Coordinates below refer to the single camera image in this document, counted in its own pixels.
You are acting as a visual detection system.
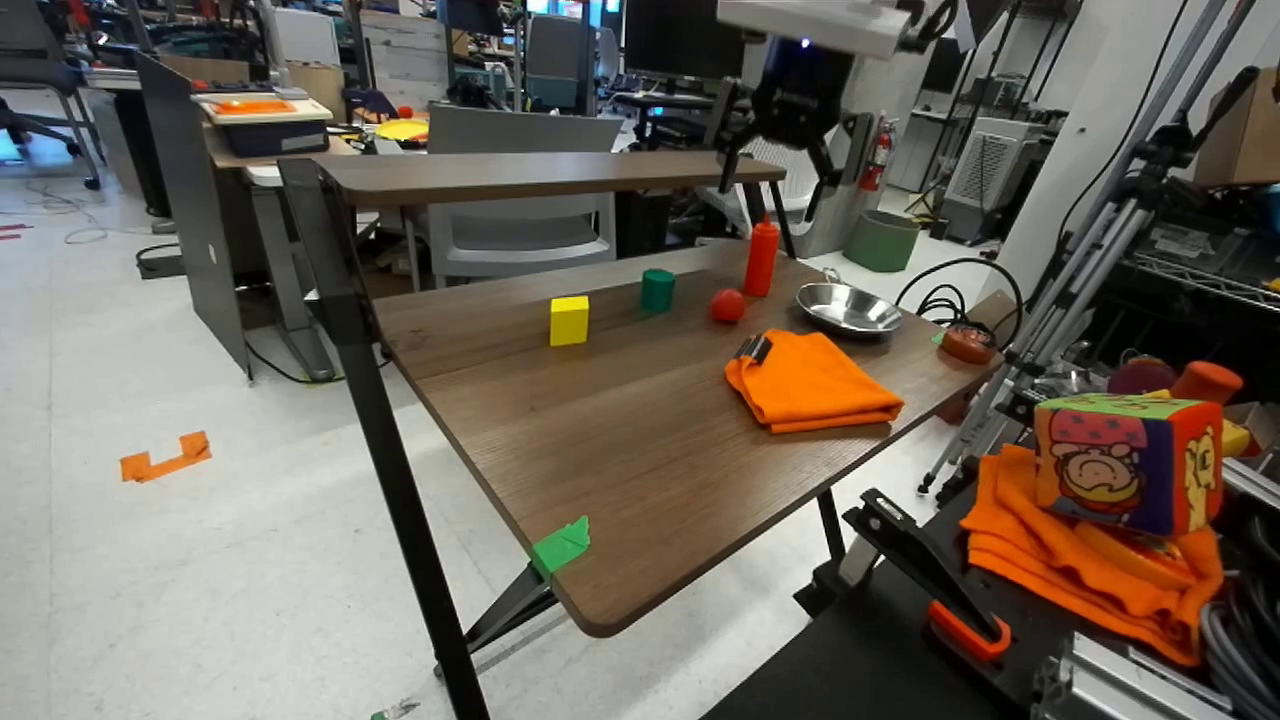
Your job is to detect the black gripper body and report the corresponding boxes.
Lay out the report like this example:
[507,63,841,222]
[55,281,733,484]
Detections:
[744,66,846,154]

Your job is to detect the silver metal pan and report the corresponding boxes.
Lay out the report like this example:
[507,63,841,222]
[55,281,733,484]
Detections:
[791,275,908,340]

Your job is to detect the red fire extinguisher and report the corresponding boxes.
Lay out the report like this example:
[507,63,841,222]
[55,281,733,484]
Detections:
[857,115,897,196]

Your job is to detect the green bin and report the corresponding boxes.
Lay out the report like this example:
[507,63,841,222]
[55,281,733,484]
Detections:
[841,208,925,275]

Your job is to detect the orange-red squeeze bottle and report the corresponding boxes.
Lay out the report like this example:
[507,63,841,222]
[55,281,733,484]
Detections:
[742,217,784,303]

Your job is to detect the green cylinder block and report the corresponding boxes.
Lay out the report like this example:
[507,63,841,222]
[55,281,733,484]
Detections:
[637,264,679,321]

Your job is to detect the wooden desk with shelf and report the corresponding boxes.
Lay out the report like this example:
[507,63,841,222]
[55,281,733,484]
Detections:
[278,147,791,208]

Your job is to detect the grey office chair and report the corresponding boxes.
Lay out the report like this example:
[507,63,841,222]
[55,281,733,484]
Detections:
[420,100,627,289]

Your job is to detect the orange folded cloth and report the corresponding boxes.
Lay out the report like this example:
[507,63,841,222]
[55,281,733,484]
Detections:
[719,324,908,440]

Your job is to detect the orange and black round object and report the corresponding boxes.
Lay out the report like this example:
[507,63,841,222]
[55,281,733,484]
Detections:
[938,324,1002,368]

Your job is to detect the yellow cube block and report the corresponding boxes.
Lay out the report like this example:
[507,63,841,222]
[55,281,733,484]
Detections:
[546,293,593,353]

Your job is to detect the silver tripod legs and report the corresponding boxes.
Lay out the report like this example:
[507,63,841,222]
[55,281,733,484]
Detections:
[917,0,1280,495]

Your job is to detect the colourful plush cube toy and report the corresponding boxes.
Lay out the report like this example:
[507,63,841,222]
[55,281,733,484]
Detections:
[1031,387,1229,538]

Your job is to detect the black orange bar clamp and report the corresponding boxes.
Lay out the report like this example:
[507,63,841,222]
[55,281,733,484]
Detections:
[841,484,1018,670]

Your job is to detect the green tape marker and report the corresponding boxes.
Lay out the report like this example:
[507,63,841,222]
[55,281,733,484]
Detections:
[526,513,596,579]

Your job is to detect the orange crumpled cloth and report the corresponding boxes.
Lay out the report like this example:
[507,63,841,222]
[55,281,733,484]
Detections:
[956,445,1229,670]

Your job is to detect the grey box with orange top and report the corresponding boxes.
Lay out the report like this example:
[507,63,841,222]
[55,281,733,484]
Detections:
[189,82,336,158]

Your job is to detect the black base board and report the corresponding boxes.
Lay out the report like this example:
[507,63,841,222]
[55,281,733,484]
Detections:
[700,490,1280,720]

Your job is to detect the grey partition panel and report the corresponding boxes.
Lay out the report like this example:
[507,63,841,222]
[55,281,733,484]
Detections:
[135,50,262,384]

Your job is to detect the orange floor tape mark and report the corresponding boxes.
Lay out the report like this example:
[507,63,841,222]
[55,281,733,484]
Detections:
[115,428,215,486]

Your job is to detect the thin black cable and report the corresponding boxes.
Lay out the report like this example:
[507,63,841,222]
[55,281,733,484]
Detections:
[889,253,1028,334]

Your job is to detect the aluminium extrusion rail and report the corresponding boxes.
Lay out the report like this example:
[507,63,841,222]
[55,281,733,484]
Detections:
[1031,625,1246,720]

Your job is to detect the black cable coil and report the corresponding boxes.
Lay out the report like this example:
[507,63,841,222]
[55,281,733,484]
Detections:
[1195,505,1280,720]

